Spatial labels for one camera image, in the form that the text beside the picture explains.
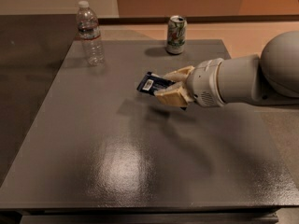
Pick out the blue rxbar blueberry wrapper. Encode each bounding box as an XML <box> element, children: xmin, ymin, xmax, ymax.
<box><xmin>136</xmin><ymin>72</ymin><xmax>177</xmax><ymax>96</ymax></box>

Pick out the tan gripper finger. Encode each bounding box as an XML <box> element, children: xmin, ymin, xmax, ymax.
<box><xmin>154</xmin><ymin>81</ymin><xmax>194</xmax><ymax>107</ymax></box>
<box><xmin>164</xmin><ymin>65</ymin><xmax>194</xmax><ymax>82</ymax></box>

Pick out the clear plastic water bottle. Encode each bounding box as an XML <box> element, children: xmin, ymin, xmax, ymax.
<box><xmin>76</xmin><ymin>1</ymin><xmax>104</xmax><ymax>66</ymax></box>

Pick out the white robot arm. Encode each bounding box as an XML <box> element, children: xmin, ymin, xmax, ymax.
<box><xmin>154</xmin><ymin>31</ymin><xmax>299</xmax><ymax>107</ymax></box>

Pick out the green white 7up can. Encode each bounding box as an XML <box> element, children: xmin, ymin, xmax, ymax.
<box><xmin>166</xmin><ymin>15</ymin><xmax>187</xmax><ymax>55</ymax></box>

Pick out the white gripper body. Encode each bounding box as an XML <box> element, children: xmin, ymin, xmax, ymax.
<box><xmin>186</xmin><ymin>58</ymin><xmax>225</xmax><ymax>107</ymax></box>

